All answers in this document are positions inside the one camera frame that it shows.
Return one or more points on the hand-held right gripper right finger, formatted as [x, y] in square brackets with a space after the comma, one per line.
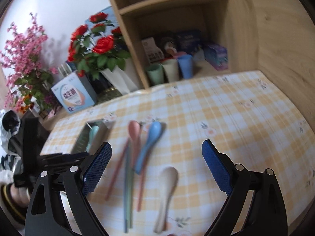
[216, 167]

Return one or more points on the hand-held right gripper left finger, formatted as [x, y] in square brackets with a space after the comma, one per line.
[97, 167]

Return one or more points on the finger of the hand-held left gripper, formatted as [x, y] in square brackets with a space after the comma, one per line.
[64, 156]
[59, 164]

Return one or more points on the pink chopstick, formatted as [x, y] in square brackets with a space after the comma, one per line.
[117, 172]
[140, 191]

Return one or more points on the metal utensil box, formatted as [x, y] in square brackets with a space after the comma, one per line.
[81, 140]

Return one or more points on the green spoon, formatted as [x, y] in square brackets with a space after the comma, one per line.
[93, 134]

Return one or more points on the beige spoon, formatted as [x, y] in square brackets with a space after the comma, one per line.
[168, 179]

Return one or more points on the pink spoon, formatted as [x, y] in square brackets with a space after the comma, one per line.
[134, 129]

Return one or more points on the blue spoon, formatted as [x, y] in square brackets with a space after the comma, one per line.
[153, 131]

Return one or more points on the round tan object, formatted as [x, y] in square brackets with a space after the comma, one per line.
[14, 199]

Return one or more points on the yellow checked tablecloth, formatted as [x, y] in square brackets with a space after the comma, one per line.
[209, 108]

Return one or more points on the blue and white box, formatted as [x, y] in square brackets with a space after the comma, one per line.
[73, 95]

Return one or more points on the dark blue pot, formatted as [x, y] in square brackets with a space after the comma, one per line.
[103, 88]

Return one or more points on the pink blossom plant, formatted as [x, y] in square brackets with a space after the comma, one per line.
[24, 61]

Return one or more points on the white vase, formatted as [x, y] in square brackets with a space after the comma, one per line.
[120, 78]

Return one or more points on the blue cup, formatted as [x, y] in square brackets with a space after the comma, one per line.
[185, 66]

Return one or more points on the beige cup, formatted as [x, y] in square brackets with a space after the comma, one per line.
[171, 70]

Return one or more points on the green cup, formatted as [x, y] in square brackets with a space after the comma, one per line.
[155, 75]

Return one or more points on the purple box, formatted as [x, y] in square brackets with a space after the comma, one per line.
[216, 55]

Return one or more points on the red rose bouquet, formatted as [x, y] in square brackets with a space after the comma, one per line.
[98, 46]

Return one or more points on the pink cup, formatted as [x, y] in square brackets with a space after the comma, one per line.
[178, 54]

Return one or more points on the dark blue box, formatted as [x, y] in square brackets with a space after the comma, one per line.
[189, 40]

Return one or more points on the white and brown snack box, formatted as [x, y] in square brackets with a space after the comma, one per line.
[151, 49]

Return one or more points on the dark snack box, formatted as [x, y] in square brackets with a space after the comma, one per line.
[167, 41]

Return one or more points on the wooden shelf unit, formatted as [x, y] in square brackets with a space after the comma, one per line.
[246, 29]

